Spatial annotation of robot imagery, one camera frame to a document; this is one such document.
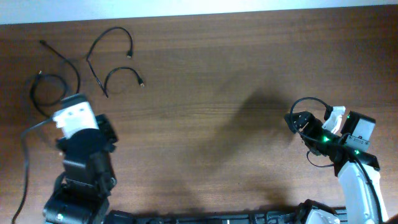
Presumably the short black USB cable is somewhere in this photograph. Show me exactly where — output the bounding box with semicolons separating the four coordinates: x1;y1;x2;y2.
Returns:
85;26;146;98

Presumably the thin black micro USB cable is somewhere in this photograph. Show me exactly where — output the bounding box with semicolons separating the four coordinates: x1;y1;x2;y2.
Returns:
29;39;82;119

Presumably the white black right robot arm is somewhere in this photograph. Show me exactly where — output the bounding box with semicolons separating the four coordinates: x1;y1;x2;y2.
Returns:
284;106;389;223

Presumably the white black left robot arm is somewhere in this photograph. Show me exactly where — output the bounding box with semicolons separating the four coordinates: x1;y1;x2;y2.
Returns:
43;114;118;224

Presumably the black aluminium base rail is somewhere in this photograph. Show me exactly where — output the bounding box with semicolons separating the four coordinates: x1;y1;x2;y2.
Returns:
103;200;348;224

